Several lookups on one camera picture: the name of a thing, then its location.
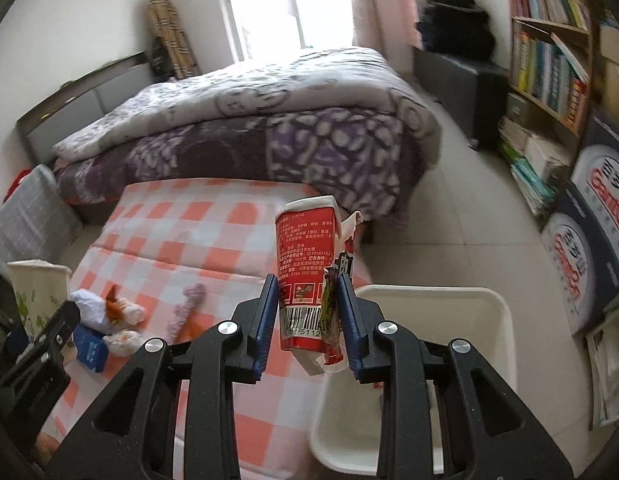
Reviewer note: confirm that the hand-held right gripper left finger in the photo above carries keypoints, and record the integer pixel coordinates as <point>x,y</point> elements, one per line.
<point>267,330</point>

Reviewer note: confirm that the small crumpled white tissue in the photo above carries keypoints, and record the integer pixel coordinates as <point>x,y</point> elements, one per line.
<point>121,342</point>

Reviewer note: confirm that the orange white checked mat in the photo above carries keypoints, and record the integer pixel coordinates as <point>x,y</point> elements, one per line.
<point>189,240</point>

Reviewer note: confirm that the stack of papers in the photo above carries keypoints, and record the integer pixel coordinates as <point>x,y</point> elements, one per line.
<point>607,375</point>

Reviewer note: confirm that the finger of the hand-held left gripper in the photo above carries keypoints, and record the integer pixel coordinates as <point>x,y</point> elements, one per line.
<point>61,322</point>

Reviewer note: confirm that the red printed paper wrapper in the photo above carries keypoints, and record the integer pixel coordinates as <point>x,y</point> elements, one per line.
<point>299,260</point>

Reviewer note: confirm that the orange print tissue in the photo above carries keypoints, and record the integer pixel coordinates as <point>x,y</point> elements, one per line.
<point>94,310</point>

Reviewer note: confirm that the pile of stacked books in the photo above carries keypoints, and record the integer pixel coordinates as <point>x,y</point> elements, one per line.
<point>529,160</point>

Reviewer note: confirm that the wooden bookshelf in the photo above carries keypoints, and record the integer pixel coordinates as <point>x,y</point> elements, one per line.
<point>549,22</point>

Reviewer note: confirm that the blue packet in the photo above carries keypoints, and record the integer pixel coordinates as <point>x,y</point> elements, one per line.
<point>91,352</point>

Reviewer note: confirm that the blue printed cardboard box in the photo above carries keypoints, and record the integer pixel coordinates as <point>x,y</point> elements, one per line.
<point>579,270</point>
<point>604,175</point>

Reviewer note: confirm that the brown cardboard box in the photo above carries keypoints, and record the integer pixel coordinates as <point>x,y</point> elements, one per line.
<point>614,65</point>

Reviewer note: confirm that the window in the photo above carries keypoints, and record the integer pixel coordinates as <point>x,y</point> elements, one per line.
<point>269,10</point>

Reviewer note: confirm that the black ottoman bench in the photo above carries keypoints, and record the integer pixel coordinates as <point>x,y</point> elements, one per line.
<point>459,90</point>

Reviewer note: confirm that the white floral paper cup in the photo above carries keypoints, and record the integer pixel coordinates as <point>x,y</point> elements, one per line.
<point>36,290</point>

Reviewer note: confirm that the plaid rolled cloth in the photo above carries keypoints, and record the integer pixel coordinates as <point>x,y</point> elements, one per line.
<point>169,30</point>

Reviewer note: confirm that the white printed quilt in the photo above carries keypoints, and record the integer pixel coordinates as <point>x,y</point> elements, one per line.
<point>249,90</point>

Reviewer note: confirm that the white plastic bin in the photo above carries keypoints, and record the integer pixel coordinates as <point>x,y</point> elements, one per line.
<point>429,310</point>

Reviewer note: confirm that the pile of black clothes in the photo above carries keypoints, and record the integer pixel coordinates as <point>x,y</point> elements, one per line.
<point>454,25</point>

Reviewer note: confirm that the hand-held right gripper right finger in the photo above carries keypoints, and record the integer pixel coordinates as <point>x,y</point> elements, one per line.
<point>347,330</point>

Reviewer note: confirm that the black bag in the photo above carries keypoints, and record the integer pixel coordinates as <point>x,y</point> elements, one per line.
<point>159,60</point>

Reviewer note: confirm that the grey bed headboard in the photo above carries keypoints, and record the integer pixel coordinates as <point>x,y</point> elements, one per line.
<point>89,95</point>

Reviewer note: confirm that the pink hanging cloth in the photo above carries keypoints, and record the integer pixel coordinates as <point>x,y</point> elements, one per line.
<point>408,10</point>

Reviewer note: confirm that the red cloth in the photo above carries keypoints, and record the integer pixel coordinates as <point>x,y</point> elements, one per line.
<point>19,180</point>

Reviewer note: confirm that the grey checked storage box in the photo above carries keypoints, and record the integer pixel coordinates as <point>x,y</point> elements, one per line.
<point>34,215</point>

